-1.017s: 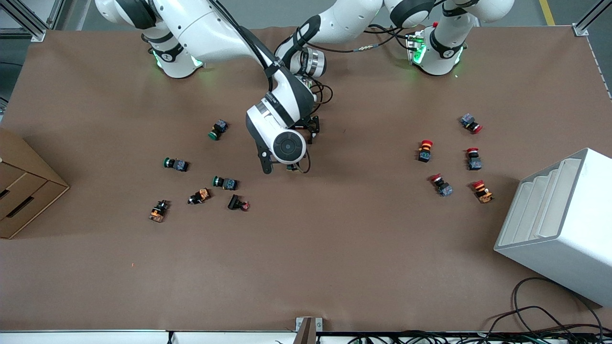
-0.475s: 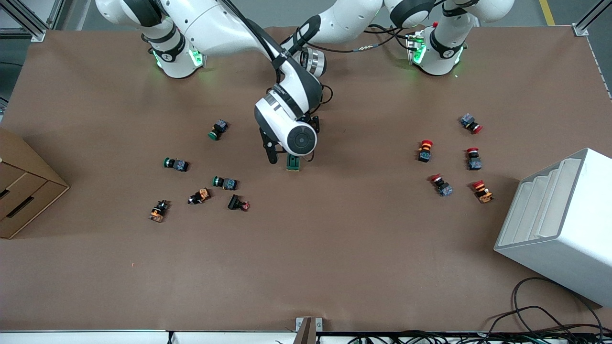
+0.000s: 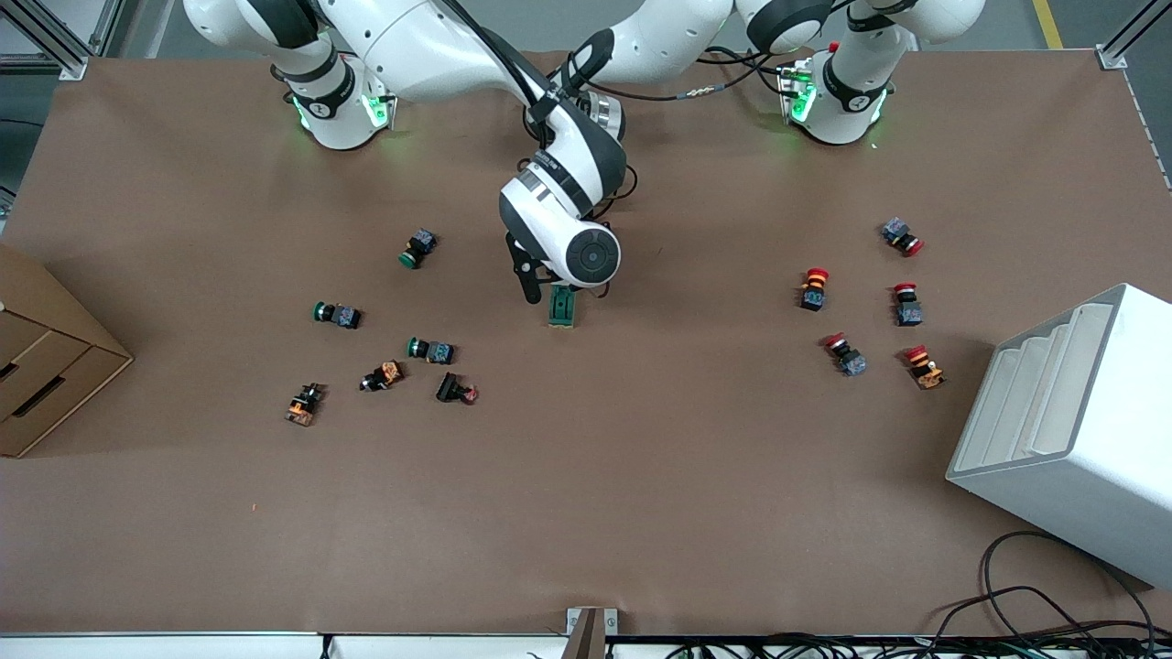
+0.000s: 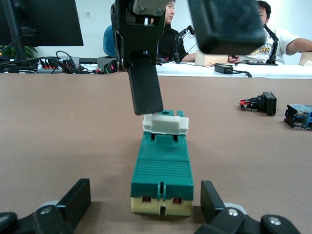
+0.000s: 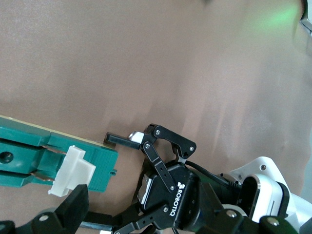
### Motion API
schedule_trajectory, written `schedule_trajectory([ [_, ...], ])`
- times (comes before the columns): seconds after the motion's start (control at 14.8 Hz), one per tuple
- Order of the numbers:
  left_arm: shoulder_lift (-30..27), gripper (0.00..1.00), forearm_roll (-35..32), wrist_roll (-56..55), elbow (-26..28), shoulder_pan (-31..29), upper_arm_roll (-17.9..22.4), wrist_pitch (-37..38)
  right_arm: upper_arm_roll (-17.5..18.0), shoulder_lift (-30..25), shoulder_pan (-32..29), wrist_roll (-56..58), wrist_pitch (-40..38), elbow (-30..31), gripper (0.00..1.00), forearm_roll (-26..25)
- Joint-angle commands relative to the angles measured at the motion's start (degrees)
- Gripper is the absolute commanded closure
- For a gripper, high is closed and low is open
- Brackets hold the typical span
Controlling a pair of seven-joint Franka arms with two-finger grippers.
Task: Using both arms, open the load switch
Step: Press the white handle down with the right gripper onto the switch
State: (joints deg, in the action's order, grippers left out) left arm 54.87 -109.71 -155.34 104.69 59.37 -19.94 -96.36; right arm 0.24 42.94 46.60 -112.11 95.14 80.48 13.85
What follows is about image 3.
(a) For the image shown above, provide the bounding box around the metal bracket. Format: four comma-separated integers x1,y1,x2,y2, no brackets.
566,607,619,659

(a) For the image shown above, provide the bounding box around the red emergency stop orange block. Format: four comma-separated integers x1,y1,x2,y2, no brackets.
902,344,946,391

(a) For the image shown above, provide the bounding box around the black cable bundle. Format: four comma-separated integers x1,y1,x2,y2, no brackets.
641,632,1172,659

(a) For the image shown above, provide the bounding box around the white table edge rail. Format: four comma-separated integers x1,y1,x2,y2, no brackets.
0,632,569,659

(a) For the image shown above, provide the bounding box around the brown cardboard box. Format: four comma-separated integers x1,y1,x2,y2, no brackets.
0,243,135,459

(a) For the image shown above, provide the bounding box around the black looped cable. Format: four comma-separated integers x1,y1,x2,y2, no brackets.
925,531,1156,642

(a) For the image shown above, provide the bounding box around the white plastic slotted bin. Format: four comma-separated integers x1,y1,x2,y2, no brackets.
945,283,1172,590

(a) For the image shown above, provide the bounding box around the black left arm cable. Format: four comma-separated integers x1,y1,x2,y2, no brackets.
586,46,816,221

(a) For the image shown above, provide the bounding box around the black switch orange contact block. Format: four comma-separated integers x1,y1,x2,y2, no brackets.
285,383,325,427

